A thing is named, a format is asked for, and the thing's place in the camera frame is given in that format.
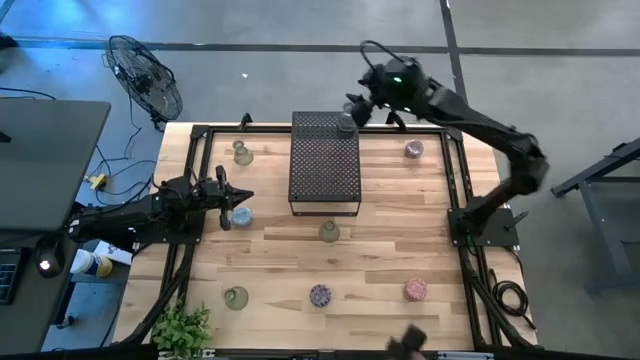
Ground black floor cable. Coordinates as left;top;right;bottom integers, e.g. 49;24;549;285
93;97;157;207

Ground dark desk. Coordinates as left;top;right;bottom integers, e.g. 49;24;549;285
0;232;84;356

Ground white paper box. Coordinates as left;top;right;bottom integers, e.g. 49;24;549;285
94;239;134;266

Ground blue patterned candle tin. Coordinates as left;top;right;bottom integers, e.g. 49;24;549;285
230;206;255;229

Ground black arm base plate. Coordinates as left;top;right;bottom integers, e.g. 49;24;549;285
448;207;521;247
132;212;207;246

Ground round black device with light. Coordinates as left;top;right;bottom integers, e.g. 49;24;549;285
33;239;66;279

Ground black keyboard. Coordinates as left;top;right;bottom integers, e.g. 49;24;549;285
0;247;24;306

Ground black perforated metal rack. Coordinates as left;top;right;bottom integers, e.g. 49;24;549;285
287;110;363;218

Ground dark swirl-patterned candle tin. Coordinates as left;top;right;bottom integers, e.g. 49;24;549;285
308;284;333;308

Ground purple patterned candle tin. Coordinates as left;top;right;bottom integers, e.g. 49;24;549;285
403;139;425;160

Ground green leafy table plant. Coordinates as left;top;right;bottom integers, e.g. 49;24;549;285
151;299;212;360

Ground black floor fan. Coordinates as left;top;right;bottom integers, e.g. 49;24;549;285
103;34;184;132

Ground grey desk top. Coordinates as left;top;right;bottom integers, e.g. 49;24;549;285
0;98;112;234

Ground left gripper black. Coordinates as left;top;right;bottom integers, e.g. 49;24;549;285
199;164;255;231

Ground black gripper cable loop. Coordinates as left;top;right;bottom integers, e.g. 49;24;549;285
358;39;407;72

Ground black table frame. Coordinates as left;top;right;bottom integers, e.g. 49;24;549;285
119;113;539;360

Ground dark metal stand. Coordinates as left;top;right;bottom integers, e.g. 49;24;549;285
551;137;640;294

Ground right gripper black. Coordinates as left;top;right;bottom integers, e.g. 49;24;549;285
347;67;394;128

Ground white and yellow wipes canister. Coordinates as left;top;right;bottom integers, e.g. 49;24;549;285
69;248;114;279

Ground blurry black device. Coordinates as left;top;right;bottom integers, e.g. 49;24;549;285
386;324;429;360

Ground coiled black cable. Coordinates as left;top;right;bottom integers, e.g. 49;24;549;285
492;269;532;320

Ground pink patterned candle tin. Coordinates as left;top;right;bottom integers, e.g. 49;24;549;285
403;277;429;303

